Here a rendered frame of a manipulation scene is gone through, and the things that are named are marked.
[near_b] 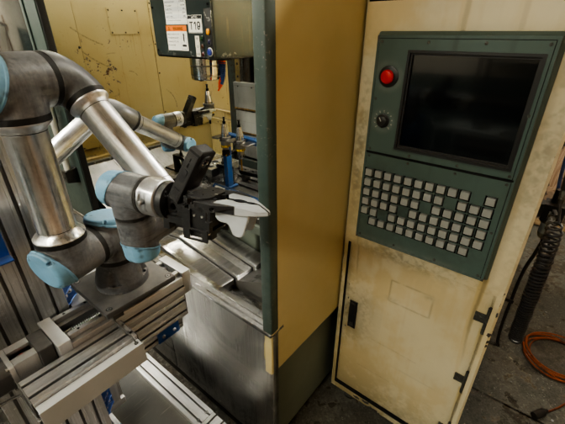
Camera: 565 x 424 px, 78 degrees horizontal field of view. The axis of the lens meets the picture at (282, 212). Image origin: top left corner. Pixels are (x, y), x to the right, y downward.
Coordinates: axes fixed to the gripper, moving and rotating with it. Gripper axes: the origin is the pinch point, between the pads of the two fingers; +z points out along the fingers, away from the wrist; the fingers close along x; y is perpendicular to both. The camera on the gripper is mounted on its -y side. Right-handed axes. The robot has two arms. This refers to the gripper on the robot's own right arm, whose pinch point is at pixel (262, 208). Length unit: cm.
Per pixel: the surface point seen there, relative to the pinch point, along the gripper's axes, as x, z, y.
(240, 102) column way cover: -170, -104, -6
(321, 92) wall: -52, -8, -18
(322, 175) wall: -58, -7, 8
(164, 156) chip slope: -175, -178, 42
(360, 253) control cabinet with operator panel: -81, 5, 43
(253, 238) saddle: -96, -52, 56
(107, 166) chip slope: -133, -195, 45
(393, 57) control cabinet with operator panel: -64, 9, -28
